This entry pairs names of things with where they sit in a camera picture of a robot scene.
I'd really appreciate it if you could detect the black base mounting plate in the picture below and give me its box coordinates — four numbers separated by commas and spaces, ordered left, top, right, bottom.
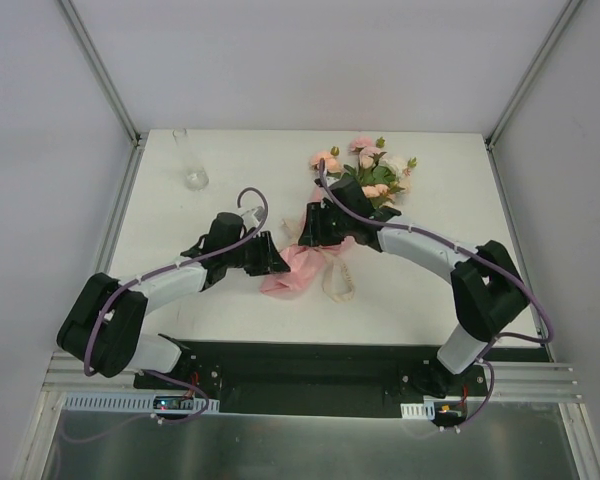
133, 340, 487, 418

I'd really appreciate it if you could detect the right white cable duct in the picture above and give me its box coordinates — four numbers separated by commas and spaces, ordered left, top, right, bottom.
400, 399, 467, 421

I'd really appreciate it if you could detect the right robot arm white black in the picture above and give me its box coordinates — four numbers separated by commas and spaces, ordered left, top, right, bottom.
298, 178, 529, 395

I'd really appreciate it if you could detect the left white cable duct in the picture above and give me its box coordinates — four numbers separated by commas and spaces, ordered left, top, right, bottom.
63, 393, 220, 415

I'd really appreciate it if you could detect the clear glass vase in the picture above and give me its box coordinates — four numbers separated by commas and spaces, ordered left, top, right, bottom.
172, 129, 209, 191

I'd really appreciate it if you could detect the cream ribbon gold lettering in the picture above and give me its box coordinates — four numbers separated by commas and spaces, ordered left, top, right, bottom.
278, 215, 357, 304

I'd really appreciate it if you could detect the white cable duct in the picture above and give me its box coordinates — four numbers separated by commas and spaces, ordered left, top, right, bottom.
400, 399, 467, 421
63, 393, 220, 415

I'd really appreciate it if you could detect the pink wrapping paper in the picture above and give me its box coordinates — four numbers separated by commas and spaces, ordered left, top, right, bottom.
258, 184, 359, 300

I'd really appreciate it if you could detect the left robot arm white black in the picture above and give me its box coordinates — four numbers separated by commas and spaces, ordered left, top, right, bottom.
56, 212, 290, 389

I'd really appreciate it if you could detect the pink artificial flower bouquet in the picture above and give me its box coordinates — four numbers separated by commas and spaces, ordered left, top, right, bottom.
309, 135, 418, 207

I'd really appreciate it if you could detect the left aluminium frame post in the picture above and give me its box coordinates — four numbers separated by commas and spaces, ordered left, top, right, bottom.
55, 0, 142, 147

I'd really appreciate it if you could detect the front aluminium rail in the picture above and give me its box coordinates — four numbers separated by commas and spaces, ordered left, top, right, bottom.
42, 352, 584, 403

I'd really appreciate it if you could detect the aluminium frame post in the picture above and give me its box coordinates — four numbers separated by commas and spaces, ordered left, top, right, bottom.
55, 0, 142, 147
485, 0, 585, 152

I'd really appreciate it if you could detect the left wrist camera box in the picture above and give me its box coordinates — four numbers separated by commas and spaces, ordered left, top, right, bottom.
240, 206, 266, 230

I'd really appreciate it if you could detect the shiny metal front panel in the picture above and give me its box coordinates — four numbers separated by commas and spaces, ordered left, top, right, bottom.
43, 403, 578, 479

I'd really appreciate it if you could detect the right aluminium frame post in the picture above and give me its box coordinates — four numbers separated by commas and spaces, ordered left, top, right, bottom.
485, 0, 585, 152

